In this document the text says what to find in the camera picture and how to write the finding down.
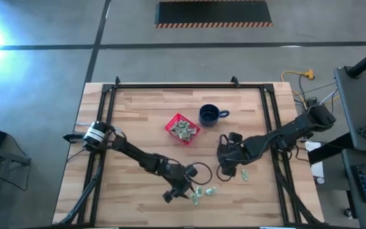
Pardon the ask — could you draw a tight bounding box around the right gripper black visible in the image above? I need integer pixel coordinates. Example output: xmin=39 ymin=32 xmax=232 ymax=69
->
xmin=216 ymin=132 xmax=249 ymax=177

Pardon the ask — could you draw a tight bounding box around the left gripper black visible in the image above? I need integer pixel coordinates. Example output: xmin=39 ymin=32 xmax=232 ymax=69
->
xmin=162 ymin=165 xmax=199 ymax=204

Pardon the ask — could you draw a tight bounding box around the dark blue ceramic mug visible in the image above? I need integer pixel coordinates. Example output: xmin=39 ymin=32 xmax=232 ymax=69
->
xmin=198 ymin=104 xmax=231 ymax=128

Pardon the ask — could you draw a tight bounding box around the red plastic basket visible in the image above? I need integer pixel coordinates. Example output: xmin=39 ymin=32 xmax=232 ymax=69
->
xmin=165 ymin=113 xmax=201 ymax=146

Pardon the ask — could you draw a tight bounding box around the white box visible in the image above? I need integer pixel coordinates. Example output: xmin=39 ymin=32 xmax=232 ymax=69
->
xmin=305 ymin=141 xmax=325 ymax=186

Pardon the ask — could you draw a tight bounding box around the black desk strut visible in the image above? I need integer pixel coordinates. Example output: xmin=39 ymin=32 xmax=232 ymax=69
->
xmin=308 ymin=132 xmax=355 ymax=165

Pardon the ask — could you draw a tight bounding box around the dark keyboard desk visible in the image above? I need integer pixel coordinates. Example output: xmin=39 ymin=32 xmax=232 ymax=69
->
xmin=341 ymin=148 xmax=366 ymax=229

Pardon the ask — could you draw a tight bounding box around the grey desk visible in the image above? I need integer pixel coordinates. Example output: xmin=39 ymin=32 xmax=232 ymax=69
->
xmin=334 ymin=66 xmax=366 ymax=153

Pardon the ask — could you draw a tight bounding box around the black hazard-striped floor mat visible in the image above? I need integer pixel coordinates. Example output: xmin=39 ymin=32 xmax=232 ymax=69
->
xmin=154 ymin=0 xmax=273 ymax=29

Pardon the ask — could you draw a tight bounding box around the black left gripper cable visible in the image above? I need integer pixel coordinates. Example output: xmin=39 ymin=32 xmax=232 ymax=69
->
xmin=191 ymin=162 xmax=214 ymax=186

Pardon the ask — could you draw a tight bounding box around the black aluminium rig frame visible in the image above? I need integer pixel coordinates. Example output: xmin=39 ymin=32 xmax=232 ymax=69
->
xmin=57 ymin=82 xmax=322 ymax=228

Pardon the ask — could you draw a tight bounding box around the yellow extension cable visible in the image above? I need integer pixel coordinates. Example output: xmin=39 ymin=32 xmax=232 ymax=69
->
xmin=280 ymin=69 xmax=341 ymax=109

